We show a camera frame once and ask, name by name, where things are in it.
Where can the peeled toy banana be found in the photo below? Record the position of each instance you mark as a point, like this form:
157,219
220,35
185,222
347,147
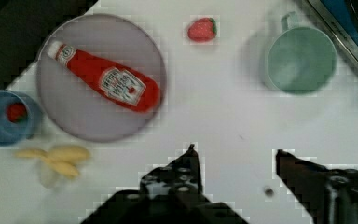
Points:
58,161

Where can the red ketchup bottle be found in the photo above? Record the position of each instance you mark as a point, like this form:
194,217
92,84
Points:
114,81

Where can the blue bowl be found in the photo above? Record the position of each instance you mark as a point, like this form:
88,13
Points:
12,133

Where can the grey round plate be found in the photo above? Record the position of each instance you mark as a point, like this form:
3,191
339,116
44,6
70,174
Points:
71,104

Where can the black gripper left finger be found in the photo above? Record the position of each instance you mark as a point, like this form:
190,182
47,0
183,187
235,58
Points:
171,194

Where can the loose red toy strawberry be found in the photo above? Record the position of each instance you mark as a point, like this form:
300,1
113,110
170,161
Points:
202,30

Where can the green mug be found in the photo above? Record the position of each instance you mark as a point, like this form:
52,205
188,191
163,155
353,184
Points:
300,60

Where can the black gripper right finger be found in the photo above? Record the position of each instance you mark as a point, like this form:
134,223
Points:
330,196

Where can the red strawberry in bowl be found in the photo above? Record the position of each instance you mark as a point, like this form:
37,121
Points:
16,112

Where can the toaster oven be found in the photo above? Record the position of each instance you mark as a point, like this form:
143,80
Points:
339,18

